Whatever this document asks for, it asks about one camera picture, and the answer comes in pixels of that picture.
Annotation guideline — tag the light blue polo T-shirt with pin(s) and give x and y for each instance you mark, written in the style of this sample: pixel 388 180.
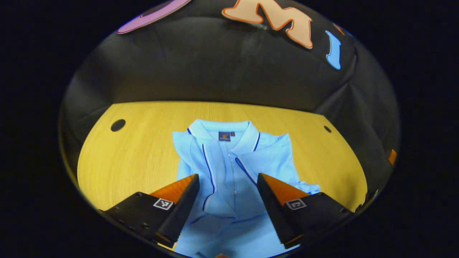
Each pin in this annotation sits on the light blue polo T-shirt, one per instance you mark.
pixel 229 168

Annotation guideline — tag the black backdrop cloth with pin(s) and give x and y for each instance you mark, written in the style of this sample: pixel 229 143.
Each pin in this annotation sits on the black backdrop cloth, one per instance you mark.
pixel 215 64

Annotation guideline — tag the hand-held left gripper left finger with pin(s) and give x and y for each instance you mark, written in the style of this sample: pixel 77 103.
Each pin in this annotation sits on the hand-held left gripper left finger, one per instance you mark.
pixel 179 215

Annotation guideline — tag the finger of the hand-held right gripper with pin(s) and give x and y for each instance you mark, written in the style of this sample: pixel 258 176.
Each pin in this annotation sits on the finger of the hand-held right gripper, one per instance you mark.
pixel 392 157

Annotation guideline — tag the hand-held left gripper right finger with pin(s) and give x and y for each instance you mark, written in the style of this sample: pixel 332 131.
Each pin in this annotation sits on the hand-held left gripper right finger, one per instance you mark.
pixel 272 211

